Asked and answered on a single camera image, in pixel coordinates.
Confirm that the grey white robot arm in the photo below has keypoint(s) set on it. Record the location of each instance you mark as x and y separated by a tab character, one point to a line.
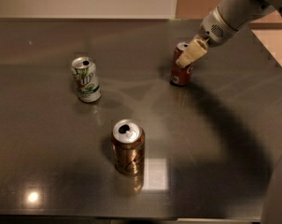
238	13

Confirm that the red coke can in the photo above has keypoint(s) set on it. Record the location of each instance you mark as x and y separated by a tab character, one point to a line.
180	76

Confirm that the white green 7up can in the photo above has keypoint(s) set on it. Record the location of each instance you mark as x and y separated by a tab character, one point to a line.
86	80

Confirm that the orange brown soda can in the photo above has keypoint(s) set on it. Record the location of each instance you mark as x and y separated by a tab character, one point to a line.
128	142

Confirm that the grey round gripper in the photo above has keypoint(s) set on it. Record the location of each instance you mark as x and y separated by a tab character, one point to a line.
213	30

